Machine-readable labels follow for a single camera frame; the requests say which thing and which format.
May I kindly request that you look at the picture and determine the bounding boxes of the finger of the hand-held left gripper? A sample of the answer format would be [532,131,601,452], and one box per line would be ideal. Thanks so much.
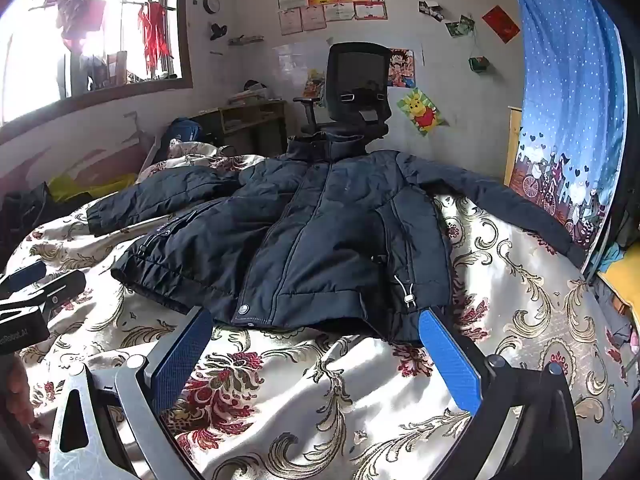
[0,260,47,298]
[0,270,86,318]

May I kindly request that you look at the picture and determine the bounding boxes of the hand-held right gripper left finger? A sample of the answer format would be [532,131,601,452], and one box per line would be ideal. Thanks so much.
[47,305,216,480]

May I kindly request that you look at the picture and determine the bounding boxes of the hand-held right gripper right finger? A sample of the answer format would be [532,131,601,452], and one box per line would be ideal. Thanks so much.
[417,306,583,480]

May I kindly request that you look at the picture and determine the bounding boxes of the dark navy padded jacket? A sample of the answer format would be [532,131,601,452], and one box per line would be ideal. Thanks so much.
[86,130,586,343]

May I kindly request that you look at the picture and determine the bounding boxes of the person's left hand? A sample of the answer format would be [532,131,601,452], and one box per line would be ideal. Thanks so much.
[0,355,37,461]

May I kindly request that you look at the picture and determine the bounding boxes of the black bag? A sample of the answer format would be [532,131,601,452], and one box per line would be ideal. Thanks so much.
[0,182,66,256]

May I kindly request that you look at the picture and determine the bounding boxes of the yellow cloth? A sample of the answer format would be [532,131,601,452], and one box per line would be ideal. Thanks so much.
[47,174,138,203]

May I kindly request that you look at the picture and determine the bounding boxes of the floral satin bedspread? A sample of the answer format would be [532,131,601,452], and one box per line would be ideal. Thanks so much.
[0,140,636,480]

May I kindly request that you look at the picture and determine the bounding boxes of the yellow fabric pile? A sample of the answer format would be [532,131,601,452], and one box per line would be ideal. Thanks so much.
[600,255,640,316]

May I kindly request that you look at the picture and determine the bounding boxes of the blue backpack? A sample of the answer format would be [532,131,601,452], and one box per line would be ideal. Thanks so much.
[160,117,203,148]

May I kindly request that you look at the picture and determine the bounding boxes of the wooden framed window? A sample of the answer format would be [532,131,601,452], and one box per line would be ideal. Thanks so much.
[0,0,193,128]

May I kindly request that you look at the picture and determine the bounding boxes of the light wooden cabinet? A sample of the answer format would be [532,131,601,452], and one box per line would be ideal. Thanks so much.
[502,106,523,186]

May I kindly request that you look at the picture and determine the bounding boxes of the wooden desk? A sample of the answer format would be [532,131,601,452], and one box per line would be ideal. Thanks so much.
[192,100,288,156]

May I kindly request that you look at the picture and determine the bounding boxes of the dark red hanging cloth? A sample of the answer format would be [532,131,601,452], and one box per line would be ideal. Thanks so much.
[50,0,106,46]

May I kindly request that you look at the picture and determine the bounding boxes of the red hanging garment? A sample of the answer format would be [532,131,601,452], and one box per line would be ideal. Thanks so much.
[137,2,173,73]

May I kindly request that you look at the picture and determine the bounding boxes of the blue printed curtain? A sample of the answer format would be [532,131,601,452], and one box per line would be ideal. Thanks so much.
[502,0,628,256]

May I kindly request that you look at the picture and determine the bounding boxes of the black mesh office chair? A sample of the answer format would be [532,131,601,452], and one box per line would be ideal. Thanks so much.
[292,42,393,141]

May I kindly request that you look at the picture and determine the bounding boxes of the yellow bear wall poster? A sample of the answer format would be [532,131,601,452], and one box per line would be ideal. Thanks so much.
[397,87,448,136]

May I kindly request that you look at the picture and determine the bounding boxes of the cartoon figure wall poster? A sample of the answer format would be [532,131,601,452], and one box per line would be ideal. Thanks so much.
[389,49,416,88]

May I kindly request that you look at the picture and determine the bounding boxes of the green wall photos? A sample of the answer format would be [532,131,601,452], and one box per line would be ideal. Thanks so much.
[445,15,476,38]

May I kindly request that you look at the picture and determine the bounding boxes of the red wall envelope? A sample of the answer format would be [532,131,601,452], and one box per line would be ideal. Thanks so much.
[482,5,521,43]

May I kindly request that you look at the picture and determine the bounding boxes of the group of wall certificates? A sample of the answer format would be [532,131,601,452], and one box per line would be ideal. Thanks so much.
[276,0,405,36]

